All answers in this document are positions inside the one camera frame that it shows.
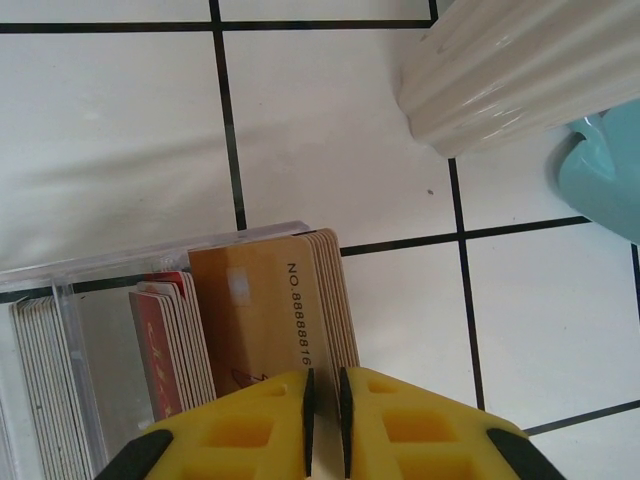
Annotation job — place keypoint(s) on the gold card stack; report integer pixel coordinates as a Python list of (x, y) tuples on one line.
[(340, 310)]

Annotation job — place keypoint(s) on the black card stack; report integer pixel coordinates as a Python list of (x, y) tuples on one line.
[(45, 375)]

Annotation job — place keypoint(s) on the white ribbed vase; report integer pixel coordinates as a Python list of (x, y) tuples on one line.
[(500, 75)]

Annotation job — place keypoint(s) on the clear acrylic card box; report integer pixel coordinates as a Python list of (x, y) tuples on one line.
[(100, 270)]

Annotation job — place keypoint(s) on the gold credit card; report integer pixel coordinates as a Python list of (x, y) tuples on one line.
[(260, 310)]

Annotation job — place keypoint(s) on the red card stack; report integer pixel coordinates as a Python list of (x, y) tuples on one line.
[(155, 350)]

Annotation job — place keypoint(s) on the light blue trowel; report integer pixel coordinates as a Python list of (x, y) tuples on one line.
[(600, 175)]

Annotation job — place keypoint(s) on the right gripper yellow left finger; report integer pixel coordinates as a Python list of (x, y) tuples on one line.
[(240, 430)]

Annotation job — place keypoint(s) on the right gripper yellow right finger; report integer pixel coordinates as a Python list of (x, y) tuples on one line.
[(425, 435)]

